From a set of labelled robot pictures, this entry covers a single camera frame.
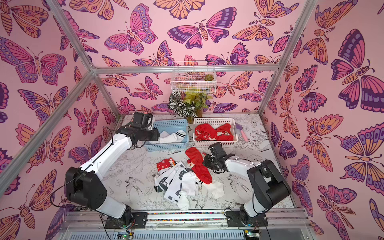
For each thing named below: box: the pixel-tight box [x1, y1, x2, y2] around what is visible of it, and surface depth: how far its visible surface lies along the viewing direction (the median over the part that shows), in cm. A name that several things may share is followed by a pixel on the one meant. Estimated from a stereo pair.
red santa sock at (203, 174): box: [193, 165, 213, 185], surface depth 90 cm
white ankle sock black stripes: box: [207, 180, 225, 199], surface depth 85 cm
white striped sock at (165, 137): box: [149, 129, 186, 144], surface depth 105 cm
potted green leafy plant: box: [167, 91, 213, 124], surface depth 99 cm
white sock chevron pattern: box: [154, 161, 197, 211], surface depth 84 cm
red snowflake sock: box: [156, 157, 176, 172], surface depth 94 cm
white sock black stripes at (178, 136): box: [172, 129, 187, 143], surface depth 108 cm
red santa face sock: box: [215, 123, 234, 141], surface depth 108 cm
